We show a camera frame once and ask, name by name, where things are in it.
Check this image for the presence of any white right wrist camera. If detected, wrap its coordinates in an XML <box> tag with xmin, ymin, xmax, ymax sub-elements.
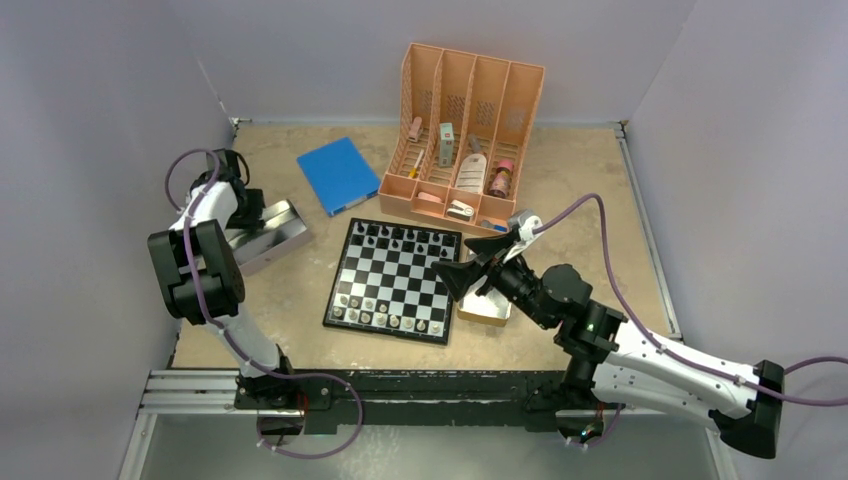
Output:
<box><xmin>508</xmin><ymin>209</ymin><xmax>544</xmax><ymax>250</ymax></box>

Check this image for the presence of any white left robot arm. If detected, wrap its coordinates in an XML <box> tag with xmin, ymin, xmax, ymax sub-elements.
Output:
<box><xmin>147</xmin><ymin>148</ymin><xmax>298</xmax><ymax>409</ymax></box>

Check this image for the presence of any white stapler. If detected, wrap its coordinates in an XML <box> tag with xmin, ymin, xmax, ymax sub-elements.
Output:
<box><xmin>445</xmin><ymin>200</ymin><xmax>475</xmax><ymax>222</ymax></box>

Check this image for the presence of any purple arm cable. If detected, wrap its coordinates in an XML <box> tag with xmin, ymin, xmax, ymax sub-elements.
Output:
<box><xmin>529</xmin><ymin>193</ymin><xmax>848</xmax><ymax>407</ymax></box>
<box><xmin>164</xmin><ymin>148</ymin><xmax>366</xmax><ymax>462</ymax></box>

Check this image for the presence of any yellow tipped pen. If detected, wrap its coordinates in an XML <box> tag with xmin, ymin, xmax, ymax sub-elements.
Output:
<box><xmin>408</xmin><ymin>150</ymin><xmax>425</xmax><ymax>179</ymax></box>

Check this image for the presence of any white lotion bottle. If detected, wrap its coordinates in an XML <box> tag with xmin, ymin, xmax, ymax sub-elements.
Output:
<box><xmin>453</xmin><ymin>153</ymin><xmax>488</xmax><ymax>194</ymax></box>

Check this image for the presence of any pink eraser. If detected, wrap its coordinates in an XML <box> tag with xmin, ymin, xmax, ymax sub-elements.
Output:
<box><xmin>416</xmin><ymin>191</ymin><xmax>444</xmax><ymax>203</ymax></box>

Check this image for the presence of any gold empty tin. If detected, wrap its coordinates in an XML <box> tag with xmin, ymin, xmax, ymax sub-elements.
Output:
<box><xmin>457</xmin><ymin>276</ymin><xmax>512</xmax><ymax>327</ymax></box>

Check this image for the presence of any black and white chessboard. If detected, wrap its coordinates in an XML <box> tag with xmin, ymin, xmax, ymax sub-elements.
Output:
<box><xmin>322</xmin><ymin>218</ymin><xmax>462</xmax><ymax>346</ymax></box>

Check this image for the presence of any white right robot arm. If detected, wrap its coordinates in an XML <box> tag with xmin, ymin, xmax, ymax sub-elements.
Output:
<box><xmin>432</xmin><ymin>234</ymin><xmax>784</xmax><ymax>459</ymax></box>

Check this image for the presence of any pink tube in organizer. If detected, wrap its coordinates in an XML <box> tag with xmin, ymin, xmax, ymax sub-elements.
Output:
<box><xmin>407</xmin><ymin>116</ymin><xmax>423</xmax><ymax>143</ymax></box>

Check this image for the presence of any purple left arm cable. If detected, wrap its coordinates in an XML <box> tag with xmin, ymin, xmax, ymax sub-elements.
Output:
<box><xmin>164</xmin><ymin>148</ymin><xmax>366</xmax><ymax>462</ymax></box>

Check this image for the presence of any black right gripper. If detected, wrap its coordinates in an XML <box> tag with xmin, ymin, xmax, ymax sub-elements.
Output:
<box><xmin>431</xmin><ymin>233</ymin><xmax>553</xmax><ymax>330</ymax></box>

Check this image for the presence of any pink capped small bottle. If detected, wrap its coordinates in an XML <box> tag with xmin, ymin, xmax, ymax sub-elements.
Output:
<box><xmin>487</xmin><ymin>158</ymin><xmax>514</xmax><ymax>198</ymax></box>

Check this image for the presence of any teal small box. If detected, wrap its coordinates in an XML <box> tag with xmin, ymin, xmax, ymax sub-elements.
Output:
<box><xmin>438</xmin><ymin>122</ymin><xmax>455</xmax><ymax>168</ymax></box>

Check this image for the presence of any silver tin with white pieces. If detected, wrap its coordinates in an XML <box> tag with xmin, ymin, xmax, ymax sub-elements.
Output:
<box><xmin>225</xmin><ymin>199</ymin><xmax>313</xmax><ymax>276</ymax></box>

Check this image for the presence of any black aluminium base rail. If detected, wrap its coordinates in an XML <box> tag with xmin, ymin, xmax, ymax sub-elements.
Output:
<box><xmin>135</xmin><ymin>367</ymin><xmax>720</xmax><ymax>439</ymax></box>

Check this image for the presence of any peach desk organizer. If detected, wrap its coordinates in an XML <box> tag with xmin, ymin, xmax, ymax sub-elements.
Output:
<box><xmin>378</xmin><ymin>43</ymin><xmax>545</xmax><ymax>235</ymax></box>

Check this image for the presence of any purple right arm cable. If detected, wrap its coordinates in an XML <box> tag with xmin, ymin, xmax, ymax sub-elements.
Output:
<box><xmin>529</xmin><ymin>193</ymin><xmax>848</xmax><ymax>407</ymax></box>

